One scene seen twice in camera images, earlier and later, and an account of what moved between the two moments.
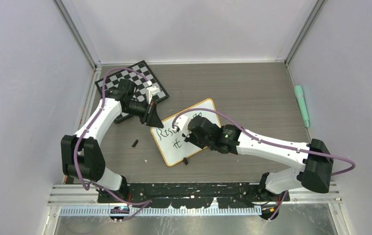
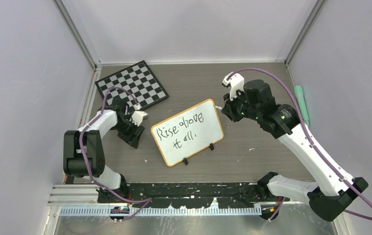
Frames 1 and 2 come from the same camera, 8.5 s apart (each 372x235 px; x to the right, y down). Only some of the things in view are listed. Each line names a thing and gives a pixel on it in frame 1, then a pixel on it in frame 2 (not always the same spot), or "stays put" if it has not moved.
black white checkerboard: x=110 y=81 stays put
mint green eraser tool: x=299 y=95 stays put
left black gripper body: x=146 y=118 → x=128 y=131
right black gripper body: x=201 y=143 → x=238 y=107
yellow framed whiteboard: x=173 y=147 stays put
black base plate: x=192 y=195 stays put
